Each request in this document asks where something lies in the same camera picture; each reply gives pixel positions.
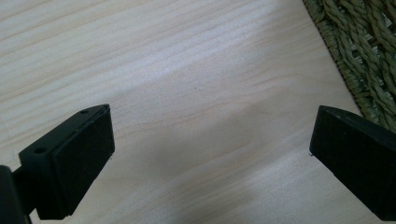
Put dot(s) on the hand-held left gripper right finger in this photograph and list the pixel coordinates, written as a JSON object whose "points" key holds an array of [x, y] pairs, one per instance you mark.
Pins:
{"points": [[358, 158]]}

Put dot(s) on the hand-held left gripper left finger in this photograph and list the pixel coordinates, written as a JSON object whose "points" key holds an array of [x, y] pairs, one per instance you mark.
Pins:
{"points": [[73, 161]]}

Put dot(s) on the woven green straw basket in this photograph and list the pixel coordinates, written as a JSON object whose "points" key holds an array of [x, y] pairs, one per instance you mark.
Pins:
{"points": [[364, 46]]}

